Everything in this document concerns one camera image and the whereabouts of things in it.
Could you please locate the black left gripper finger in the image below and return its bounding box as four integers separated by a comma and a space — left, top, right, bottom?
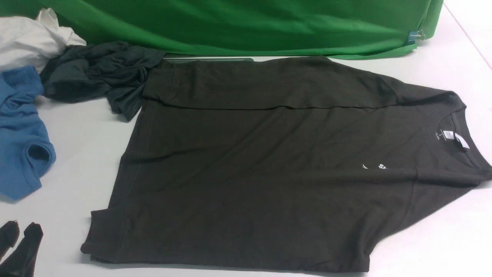
0, 221, 20, 260
0, 222, 43, 277

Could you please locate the dark gray long-sleeved shirt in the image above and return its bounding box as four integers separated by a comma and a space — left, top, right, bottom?
81, 57, 491, 272

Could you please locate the blue crumpled shirt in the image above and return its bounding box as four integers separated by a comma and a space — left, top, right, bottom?
0, 65, 56, 201

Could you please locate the white crumpled shirt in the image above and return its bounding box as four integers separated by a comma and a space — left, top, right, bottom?
0, 8, 86, 73

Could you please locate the dark teal crumpled shirt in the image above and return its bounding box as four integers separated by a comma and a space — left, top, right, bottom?
40, 42, 166, 121

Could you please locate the green backdrop cloth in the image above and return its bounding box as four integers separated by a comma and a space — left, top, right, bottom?
1, 0, 443, 60

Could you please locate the blue binder clip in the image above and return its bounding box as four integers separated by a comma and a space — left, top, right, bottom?
407, 30, 426, 45

